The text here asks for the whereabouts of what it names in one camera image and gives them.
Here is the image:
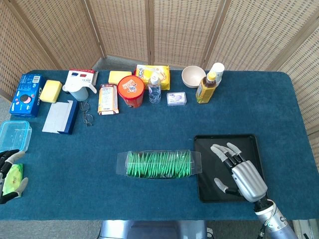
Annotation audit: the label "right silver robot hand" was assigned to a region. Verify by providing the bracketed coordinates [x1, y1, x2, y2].
[210, 142, 269, 203]

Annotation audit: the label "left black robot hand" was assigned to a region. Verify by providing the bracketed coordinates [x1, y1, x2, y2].
[0, 149, 29, 205]

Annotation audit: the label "clear box of green packets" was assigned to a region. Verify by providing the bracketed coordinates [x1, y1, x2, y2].
[116, 149, 202, 179]

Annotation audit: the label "silver-blue robot base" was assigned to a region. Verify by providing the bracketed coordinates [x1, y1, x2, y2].
[99, 220, 208, 239]

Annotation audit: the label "clear blue food container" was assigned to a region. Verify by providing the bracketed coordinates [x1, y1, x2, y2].
[0, 120, 32, 153]

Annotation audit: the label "yellow drink bottle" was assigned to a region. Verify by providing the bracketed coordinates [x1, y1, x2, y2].
[195, 71, 216, 104]

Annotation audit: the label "yellow snack bag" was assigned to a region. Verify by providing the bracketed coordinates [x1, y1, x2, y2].
[134, 64, 171, 91]

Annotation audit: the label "green tissue pack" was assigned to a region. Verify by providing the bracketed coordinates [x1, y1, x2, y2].
[2, 163, 24, 199]

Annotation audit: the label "black plastic tray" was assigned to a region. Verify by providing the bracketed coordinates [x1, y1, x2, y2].
[193, 133, 269, 204]

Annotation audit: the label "blue Oreo cookie box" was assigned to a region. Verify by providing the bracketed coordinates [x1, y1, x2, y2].
[9, 74, 47, 118]

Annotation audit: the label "navy box white lining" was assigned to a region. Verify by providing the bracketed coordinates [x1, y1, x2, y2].
[41, 99, 80, 135]

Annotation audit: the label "large yellow sponge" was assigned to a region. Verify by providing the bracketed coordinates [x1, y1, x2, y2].
[39, 79, 63, 104]

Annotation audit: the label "white box red-blue glasses print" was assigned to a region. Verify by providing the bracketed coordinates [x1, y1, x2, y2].
[65, 69, 100, 88]

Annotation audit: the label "blue carpet table cover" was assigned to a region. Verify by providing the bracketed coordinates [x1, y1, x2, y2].
[0, 69, 319, 221]

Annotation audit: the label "orange white snack box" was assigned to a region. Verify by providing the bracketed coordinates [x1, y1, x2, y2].
[97, 83, 120, 117]

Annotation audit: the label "white cylindrical cup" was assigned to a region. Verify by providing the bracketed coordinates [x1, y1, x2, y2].
[208, 62, 225, 87]

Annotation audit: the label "beige bowl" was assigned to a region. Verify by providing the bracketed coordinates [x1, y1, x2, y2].
[181, 65, 207, 89]

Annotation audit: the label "clear water bottle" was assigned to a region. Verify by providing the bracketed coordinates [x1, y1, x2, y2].
[148, 72, 162, 104]

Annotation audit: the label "small yellow sponge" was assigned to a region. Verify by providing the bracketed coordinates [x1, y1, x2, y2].
[108, 70, 132, 85]

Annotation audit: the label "red tub orange lid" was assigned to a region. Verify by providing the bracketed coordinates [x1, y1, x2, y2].
[117, 75, 145, 109]

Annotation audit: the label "wicker folding screen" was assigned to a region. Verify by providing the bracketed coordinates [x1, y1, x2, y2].
[0, 0, 319, 136]

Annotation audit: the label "thin-frame eyeglasses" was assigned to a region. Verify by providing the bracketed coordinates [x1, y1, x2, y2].
[79, 101, 95, 127]

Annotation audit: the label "white pitcher with handle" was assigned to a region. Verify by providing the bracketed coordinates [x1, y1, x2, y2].
[62, 81, 97, 102]

